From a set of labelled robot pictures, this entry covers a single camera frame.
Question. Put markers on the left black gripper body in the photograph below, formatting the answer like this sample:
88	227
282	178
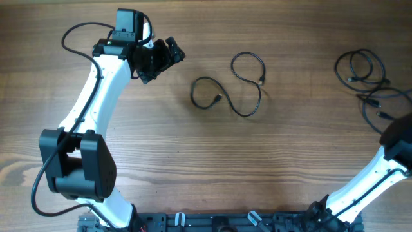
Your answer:
165	57

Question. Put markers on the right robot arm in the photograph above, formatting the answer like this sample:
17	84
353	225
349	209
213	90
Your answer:
391	164

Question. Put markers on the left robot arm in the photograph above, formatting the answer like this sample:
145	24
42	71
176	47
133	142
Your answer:
76	161

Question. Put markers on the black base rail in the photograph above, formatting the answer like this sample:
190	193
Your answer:
287	221

